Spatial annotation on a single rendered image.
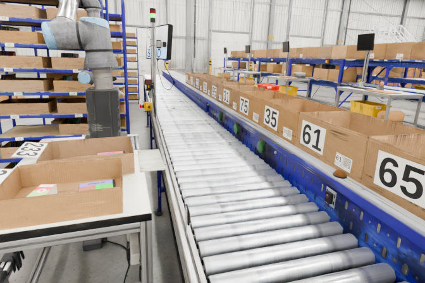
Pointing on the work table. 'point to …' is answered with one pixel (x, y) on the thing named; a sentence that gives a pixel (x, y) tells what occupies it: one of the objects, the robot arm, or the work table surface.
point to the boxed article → (44, 190)
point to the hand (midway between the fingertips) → (123, 93)
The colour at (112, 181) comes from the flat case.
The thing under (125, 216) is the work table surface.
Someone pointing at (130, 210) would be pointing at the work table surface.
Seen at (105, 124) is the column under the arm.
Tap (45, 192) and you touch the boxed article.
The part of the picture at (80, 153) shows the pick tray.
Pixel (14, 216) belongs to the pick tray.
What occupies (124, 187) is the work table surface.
